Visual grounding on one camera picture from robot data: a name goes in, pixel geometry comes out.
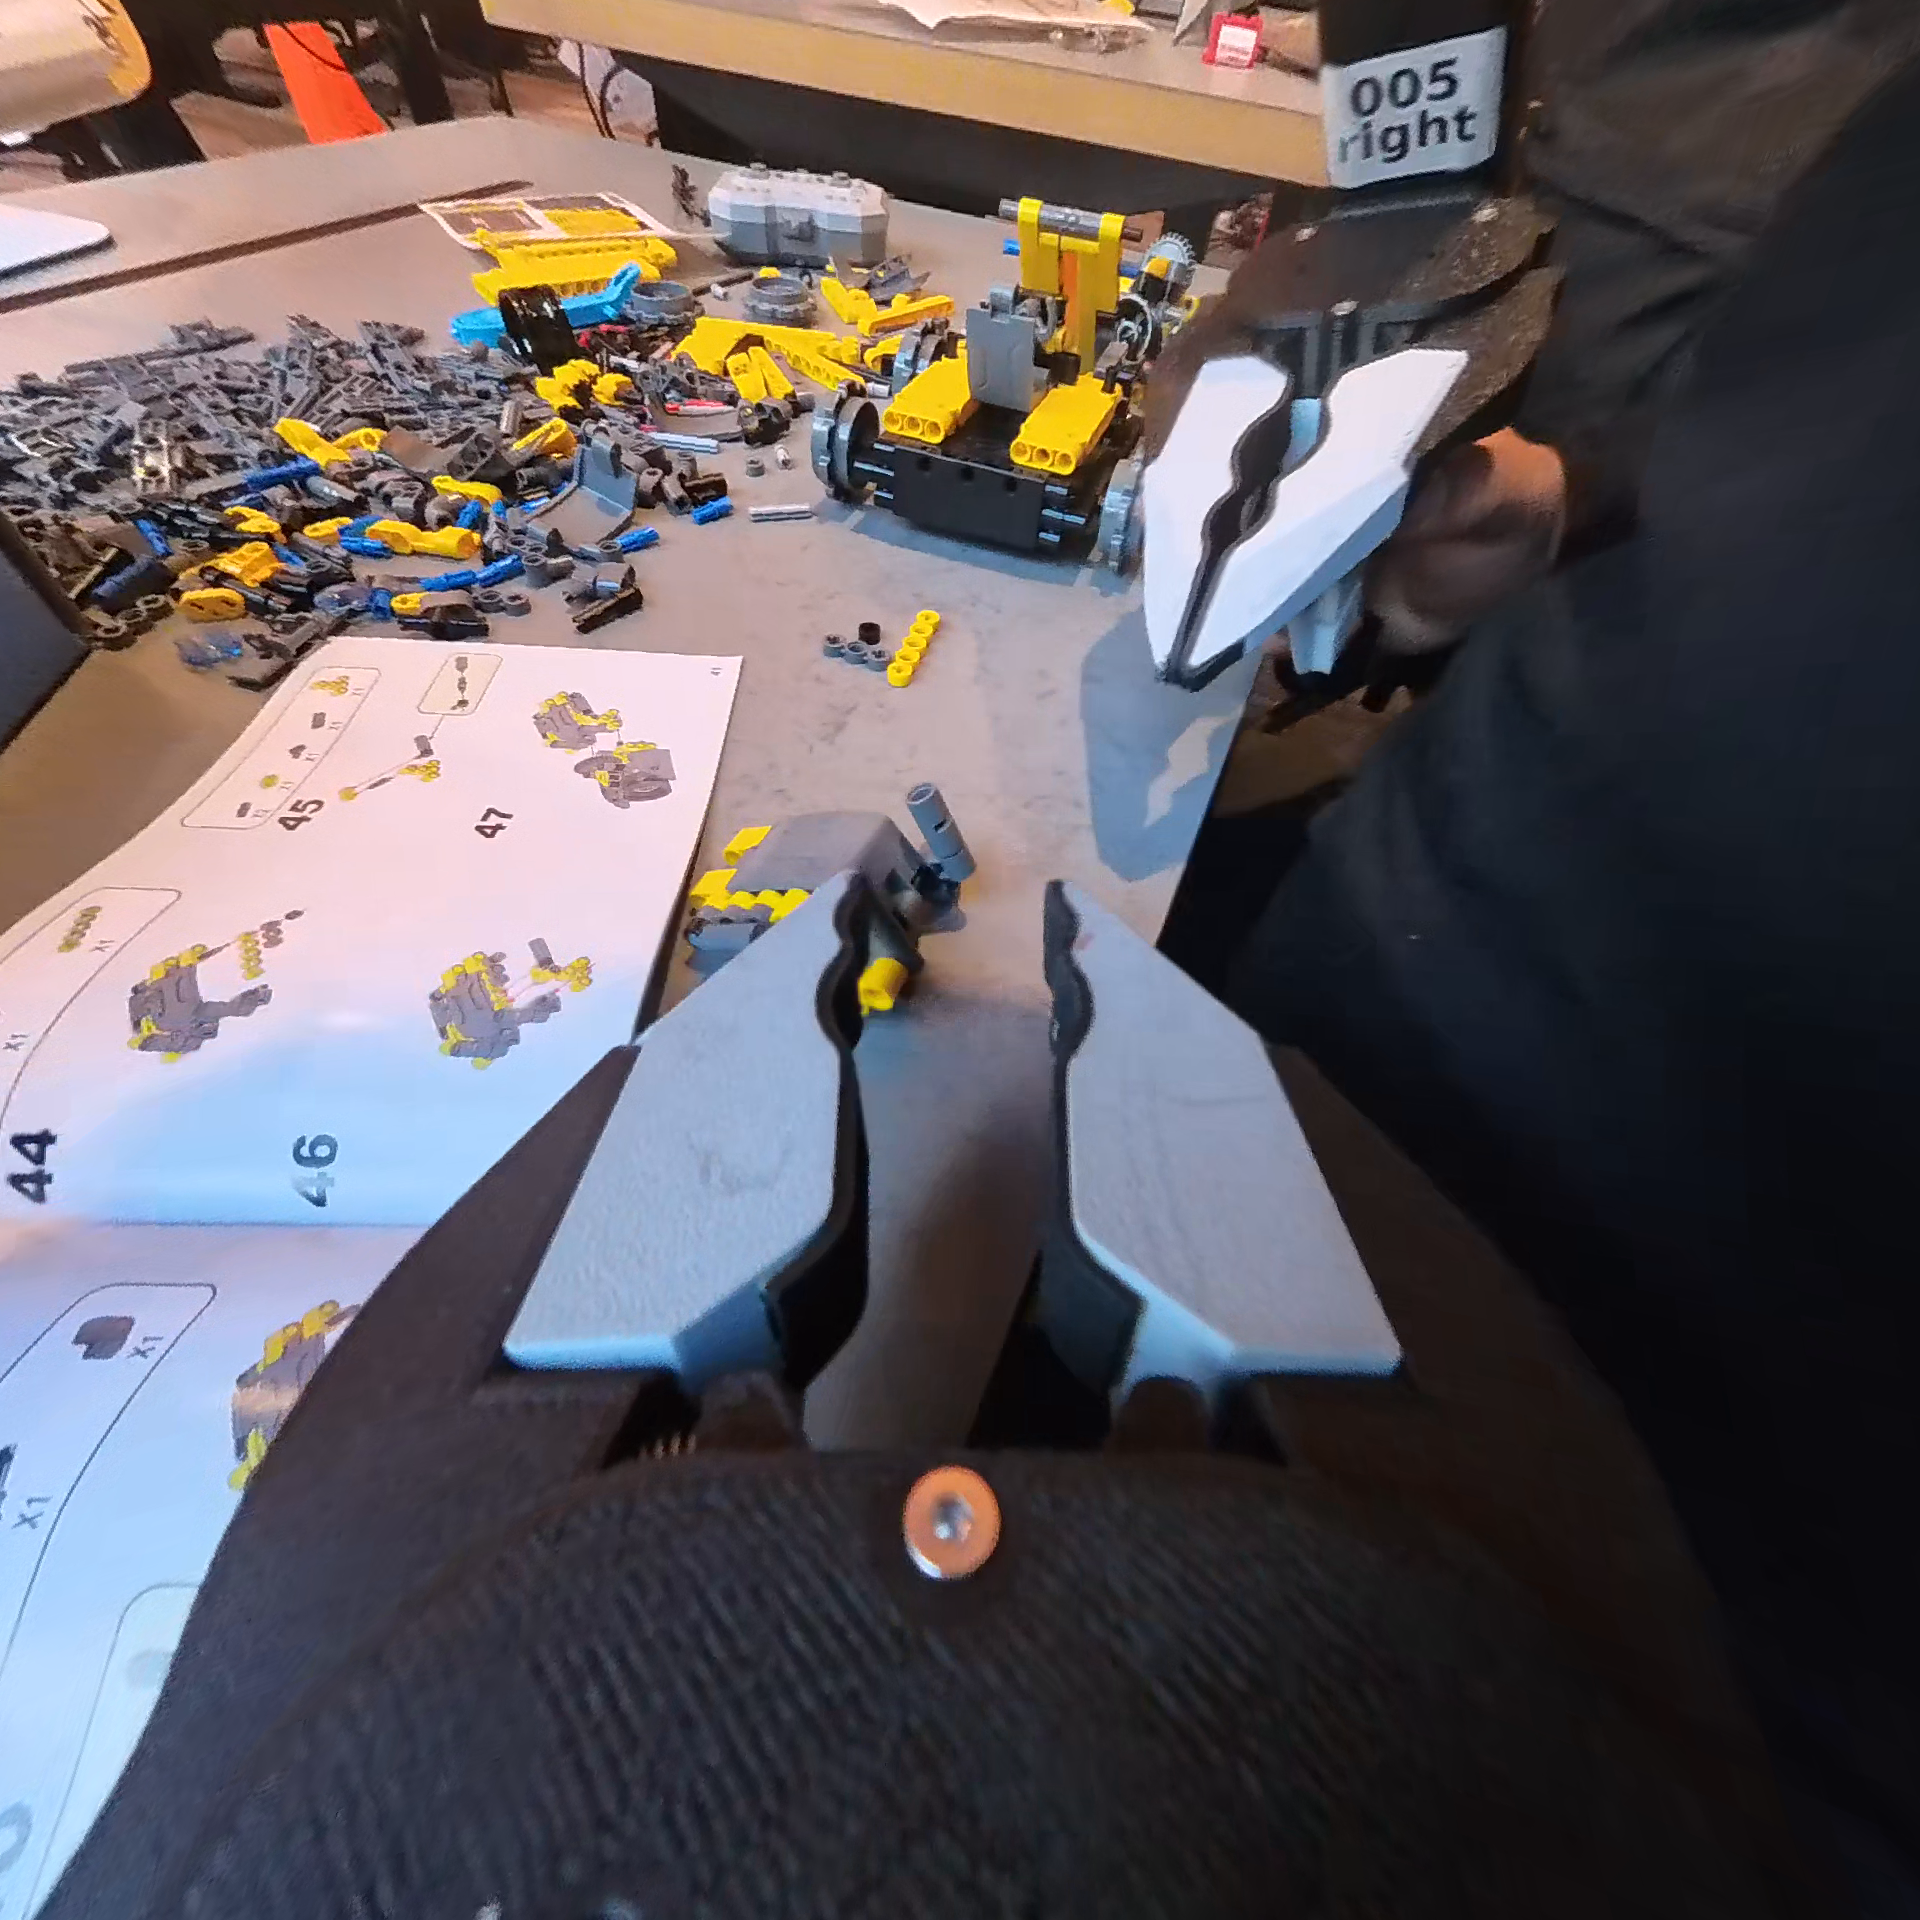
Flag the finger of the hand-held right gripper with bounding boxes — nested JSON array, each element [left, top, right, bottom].
[[1138, 352, 1297, 688], [1183, 351, 1475, 696]]

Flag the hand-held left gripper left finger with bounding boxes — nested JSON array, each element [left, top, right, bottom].
[[503, 870, 874, 1395]]

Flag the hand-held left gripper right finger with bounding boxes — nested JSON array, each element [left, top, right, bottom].
[[1041, 877, 1408, 1397]]

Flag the grey yellow brick assembly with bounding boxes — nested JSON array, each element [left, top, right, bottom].
[[681, 779, 979, 1015]]

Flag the instruction booklet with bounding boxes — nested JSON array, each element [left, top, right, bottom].
[[0, 634, 746, 1772]]

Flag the person's right forearm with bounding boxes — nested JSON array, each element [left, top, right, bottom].
[[1508, 0, 1920, 560]]

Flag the person's right hand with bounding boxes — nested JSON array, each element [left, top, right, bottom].
[[1370, 429, 1576, 662]]

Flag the black yellow vehicle model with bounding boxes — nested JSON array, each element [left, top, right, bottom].
[[809, 195, 1201, 573]]

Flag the background table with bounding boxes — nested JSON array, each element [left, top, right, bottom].
[[478, 0, 1350, 195]]

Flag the person's dark clothed body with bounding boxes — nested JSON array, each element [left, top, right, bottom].
[[1161, 452, 1920, 1920]]

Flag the spread of yellow brick panels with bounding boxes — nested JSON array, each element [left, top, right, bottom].
[[465, 226, 964, 415]]

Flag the grey battery box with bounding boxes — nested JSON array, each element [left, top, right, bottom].
[[704, 162, 890, 268]]

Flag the loose papers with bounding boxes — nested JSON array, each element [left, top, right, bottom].
[[877, 0, 1155, 35]]

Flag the blue brick panel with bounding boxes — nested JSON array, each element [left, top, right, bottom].
[[449, 285, 647, 351]]

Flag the sticker sheet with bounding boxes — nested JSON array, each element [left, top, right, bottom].
[[422, 189, 678, 247]]

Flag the pile of small brick pieces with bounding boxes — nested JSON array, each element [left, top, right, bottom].
[[0, 314, 737, 692]]

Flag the orange object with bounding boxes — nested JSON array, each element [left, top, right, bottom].
[[260, 19, 395, 146]]

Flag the white flat device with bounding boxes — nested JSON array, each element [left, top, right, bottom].
[[0, 204, 115, 277]]

